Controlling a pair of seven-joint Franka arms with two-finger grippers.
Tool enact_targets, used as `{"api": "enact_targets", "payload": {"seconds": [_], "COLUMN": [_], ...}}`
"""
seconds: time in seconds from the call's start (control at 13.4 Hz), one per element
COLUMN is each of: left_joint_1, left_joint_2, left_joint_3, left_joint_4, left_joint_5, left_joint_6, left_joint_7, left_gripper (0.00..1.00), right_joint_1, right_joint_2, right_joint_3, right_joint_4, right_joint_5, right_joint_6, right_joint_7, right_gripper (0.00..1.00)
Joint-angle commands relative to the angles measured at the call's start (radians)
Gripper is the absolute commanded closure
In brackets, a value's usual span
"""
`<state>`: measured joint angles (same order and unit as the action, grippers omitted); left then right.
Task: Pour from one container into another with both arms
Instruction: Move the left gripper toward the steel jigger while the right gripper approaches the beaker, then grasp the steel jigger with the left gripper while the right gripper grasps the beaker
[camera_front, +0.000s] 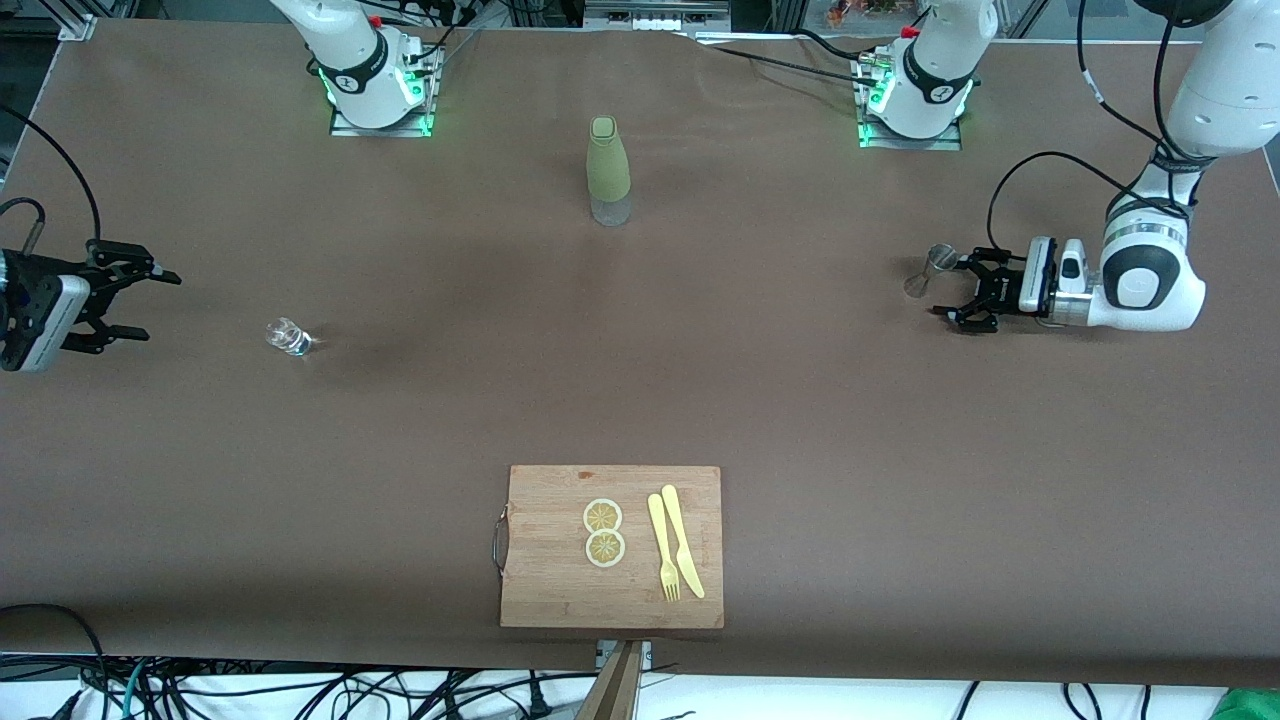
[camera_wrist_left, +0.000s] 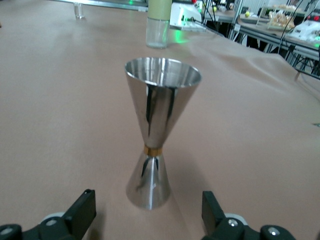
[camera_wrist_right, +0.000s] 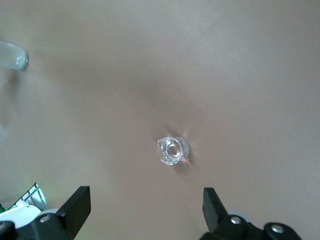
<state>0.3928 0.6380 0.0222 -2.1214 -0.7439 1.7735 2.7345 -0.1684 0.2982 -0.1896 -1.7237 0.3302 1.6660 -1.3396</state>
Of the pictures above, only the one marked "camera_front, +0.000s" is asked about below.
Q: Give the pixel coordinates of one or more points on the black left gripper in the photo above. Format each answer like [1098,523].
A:
[1004,288]

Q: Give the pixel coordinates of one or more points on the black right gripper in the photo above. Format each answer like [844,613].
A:
[22,296]

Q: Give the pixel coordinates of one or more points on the steel jigger measuring cup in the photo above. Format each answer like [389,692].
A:
[940,260]

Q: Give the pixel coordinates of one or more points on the clear shot glass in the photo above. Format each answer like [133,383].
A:
[285,335]

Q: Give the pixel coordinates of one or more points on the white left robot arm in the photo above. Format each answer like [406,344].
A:
[1230,90]

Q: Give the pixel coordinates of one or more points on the brown table cover sheet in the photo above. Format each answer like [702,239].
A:
[700,400]

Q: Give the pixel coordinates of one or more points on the yellow plastic knife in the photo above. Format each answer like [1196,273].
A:
[672,510]

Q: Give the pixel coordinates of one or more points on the green sleeved glass bottle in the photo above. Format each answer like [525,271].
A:
[608,170]

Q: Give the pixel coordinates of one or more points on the yellow plastic fork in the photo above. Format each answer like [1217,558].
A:
[657,525]

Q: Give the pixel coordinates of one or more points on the grey power strip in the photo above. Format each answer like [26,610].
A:
[655,20]

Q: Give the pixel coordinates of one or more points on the lemon slice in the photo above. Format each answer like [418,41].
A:
[605,548]
[602,516]

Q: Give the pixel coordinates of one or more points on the green cloth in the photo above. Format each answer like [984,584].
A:
[1250,708]

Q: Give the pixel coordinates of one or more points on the wooden cutting board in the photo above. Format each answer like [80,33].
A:
[545,590]

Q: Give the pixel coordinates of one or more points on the wooden beam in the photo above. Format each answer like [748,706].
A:
[615,695]

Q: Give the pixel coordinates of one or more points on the aluminium frame corner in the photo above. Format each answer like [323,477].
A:
[78,25]

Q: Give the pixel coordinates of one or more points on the small metal mounting bracket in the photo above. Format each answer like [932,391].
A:
[645,652]

